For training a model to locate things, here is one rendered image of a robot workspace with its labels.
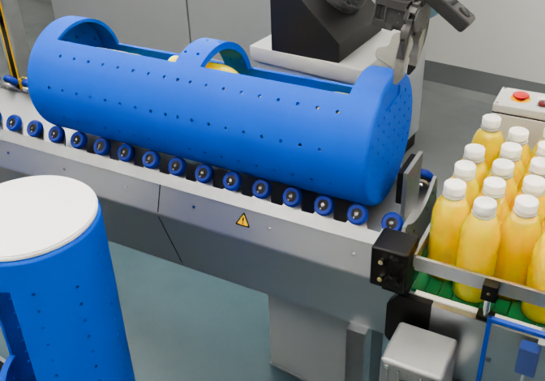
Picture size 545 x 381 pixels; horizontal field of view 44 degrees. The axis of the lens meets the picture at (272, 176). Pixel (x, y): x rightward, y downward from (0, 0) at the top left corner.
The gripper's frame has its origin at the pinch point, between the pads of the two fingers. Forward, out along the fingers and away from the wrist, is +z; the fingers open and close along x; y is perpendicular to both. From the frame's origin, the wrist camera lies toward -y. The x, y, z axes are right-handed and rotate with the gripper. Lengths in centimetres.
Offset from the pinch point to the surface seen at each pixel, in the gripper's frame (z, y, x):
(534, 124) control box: 15.3, -20.2, -31.2
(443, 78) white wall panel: 107, 69, -276
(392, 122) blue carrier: 12.8, 2.7, -5.4
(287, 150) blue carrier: 18.5, 17.7, 10.0
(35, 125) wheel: 38, 92, 11
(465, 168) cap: 14.5, -14.7, -0.1
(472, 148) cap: 14.1, -13.5, -7.9
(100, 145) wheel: 37, 70, 10
